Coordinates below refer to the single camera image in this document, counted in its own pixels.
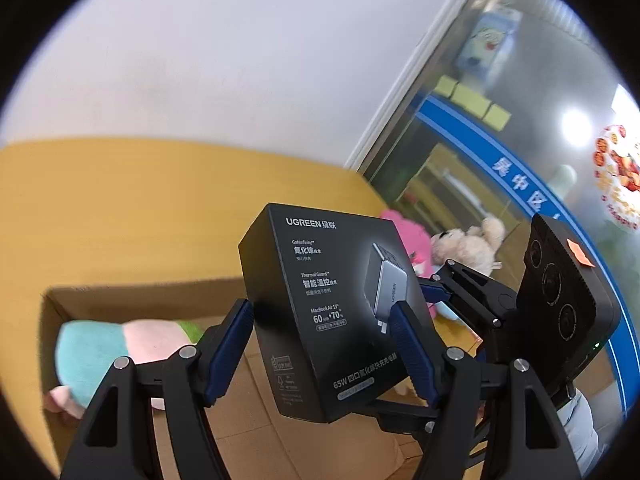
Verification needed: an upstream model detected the pink plush toy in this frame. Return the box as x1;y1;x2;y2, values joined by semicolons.
381;209;433;278

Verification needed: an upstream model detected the grey right sleeve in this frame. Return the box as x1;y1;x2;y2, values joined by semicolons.
556;389;600;477

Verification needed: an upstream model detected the beige plush toy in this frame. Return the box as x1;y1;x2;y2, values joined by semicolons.
431;216;506;276

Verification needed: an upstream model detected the cardboard box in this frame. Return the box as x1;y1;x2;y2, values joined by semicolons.
39;278;422;479

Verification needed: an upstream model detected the black charger box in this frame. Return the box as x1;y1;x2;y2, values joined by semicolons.
239;204;433;424

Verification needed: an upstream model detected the light blue plush toy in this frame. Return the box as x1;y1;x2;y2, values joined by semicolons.
424;292;460;322

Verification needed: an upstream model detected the pig plush teal shirt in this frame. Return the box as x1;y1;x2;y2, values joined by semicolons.
43;318;203;419

